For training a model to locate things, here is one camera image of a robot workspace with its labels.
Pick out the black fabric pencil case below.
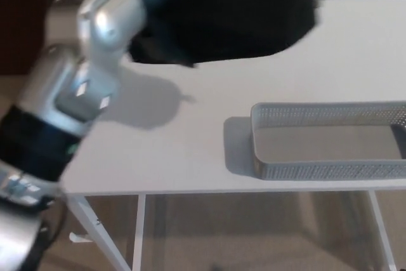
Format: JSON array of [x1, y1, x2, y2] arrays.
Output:
[[129, 0, 322, 69]]

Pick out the white table with metal legs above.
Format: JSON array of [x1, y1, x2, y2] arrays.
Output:
[[62, 0, 406, 271]]

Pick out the grey perforated plastic basket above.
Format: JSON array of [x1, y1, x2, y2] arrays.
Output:
[[250, 102, 406, 181]]

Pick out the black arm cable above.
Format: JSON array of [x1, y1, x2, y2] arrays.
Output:
[[30, 193, 69, 271]]

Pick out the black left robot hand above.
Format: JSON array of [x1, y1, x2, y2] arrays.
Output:
[[135, 0, 223, 69]]

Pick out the white table side hook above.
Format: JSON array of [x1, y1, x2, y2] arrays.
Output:
[[69, 232, 93, 244]]

